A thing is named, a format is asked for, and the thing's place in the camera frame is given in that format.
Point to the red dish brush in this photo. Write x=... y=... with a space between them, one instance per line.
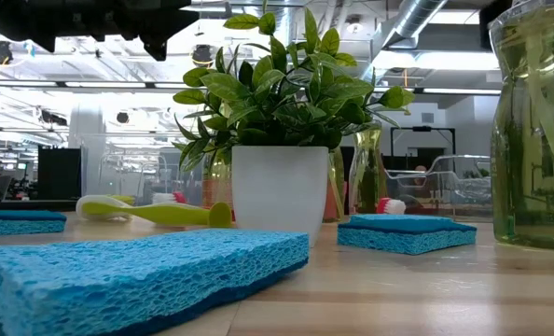
x=165 y=198
x=391 y=206

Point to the silver ceiling duct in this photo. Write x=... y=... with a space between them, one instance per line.
x=417 y=16

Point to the green dish brush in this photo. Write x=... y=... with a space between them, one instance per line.
x=165 y=214

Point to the black frame stand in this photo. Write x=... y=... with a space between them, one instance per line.
x=421 y=129

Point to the clear plastic organizer bin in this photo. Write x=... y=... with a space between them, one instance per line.
x=445 y=196

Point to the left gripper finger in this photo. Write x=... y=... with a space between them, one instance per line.
x=165 y=18

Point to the black cabinet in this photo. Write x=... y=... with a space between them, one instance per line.
x=59 y=172

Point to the person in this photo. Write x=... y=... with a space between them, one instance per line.
x=420 y=170

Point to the green plant in white pot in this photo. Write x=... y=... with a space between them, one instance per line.
x=279 y=186

